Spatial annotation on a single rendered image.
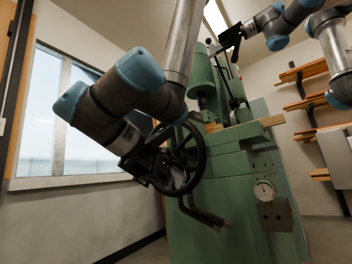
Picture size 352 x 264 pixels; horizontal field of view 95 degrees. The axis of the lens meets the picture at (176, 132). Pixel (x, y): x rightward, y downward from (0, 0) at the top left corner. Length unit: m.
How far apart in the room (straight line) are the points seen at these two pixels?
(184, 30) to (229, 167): 0.49
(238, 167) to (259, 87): 2.90
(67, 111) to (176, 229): 0.70
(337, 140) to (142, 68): 0.31
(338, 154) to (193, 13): 0.40
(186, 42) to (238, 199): 0.55
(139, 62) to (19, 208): 1.56
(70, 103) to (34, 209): 1.46
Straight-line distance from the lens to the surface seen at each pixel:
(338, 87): 0.97
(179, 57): 0.40
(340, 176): 0.35
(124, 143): 0.33
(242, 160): 0.66
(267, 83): 3.50
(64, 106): 0.31
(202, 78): 0.96
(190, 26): 0.45
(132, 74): 0.26
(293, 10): 0.80
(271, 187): 0.59
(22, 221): 1.72
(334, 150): 0.35
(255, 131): 0.66
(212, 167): 0.71
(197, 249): 0.82
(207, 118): 0.88
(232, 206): 0.70
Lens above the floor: 0.73
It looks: 16 degrees up
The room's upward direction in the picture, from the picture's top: 7 degrees counter-clockwise
